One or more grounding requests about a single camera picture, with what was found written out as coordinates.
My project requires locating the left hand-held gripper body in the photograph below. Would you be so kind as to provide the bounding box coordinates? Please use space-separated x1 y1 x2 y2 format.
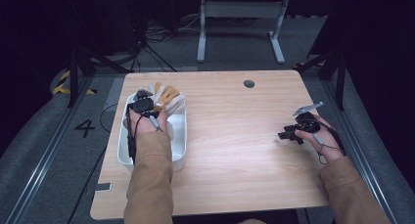
131 88 156 114

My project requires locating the yellow black hazard tape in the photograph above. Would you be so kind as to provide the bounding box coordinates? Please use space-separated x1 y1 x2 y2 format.
53 69 98 96

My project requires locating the right hand-held gripper black cable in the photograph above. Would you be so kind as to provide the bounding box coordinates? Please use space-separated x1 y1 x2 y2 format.
311 117 346 166

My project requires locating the white plastic bin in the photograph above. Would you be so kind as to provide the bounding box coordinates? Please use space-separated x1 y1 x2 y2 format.
116 92 188 172

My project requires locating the black metal stand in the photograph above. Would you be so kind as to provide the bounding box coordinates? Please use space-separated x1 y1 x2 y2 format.
293 49 347 112
67 46 131 108

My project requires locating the person's right hand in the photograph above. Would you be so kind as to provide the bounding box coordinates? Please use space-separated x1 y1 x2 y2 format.
295 112 346 163

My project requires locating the person's left hand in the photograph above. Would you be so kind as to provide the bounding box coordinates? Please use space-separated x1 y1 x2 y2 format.
123 110 169 137

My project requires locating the white metal desk frame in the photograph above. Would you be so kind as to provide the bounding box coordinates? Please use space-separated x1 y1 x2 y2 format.
196 0 290 65

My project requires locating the black floor cable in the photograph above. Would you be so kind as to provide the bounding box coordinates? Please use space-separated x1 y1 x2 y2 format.
67 103 119 224

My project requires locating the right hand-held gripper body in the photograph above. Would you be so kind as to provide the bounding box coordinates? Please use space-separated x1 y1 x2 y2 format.
292 101 325 134

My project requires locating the tangle of black cables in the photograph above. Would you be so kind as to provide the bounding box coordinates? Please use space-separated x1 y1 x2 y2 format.
130 13 204 71

